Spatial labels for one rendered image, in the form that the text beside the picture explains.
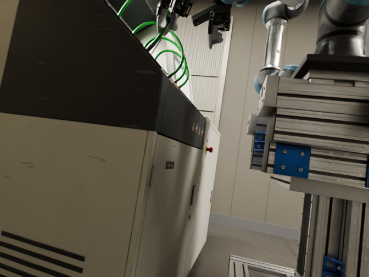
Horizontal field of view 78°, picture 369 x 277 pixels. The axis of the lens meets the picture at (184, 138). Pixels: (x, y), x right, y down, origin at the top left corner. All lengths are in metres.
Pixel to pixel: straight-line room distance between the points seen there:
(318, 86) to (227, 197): 2.32
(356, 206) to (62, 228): 0.89
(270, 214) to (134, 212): 2.45
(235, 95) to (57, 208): 2.55
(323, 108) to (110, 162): 0.58
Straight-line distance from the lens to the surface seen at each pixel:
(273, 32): 1.46
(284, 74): 1.29
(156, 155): 0.64
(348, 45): 0.78
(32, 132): 0.85
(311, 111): 0.69
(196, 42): 3.26
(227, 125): 2.90
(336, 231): 0.98
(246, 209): 2.92
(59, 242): 0.78
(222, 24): 1.06
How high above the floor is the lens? 0.73
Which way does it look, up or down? 5 degrees up
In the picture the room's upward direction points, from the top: 9 degrees clockwise
